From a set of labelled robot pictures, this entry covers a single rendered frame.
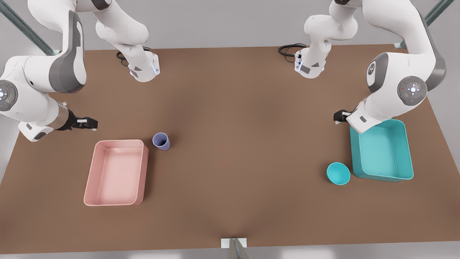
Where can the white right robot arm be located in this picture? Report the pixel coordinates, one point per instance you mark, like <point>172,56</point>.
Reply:
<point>32,79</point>

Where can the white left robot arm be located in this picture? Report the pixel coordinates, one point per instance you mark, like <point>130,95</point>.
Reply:
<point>402,86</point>

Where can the teal rectangular box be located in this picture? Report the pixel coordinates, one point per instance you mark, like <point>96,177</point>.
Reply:
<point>382,150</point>

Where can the teal bowl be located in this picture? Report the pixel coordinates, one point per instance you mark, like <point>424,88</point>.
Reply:
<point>338,173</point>

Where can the pink rectangular box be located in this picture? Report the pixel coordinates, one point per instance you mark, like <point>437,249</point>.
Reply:
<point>116,172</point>

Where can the purple cup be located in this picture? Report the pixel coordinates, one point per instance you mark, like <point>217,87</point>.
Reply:
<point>161,141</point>

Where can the silver frame post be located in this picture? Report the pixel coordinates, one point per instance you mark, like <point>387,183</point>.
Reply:
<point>235,248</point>
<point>25,27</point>
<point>427,19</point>

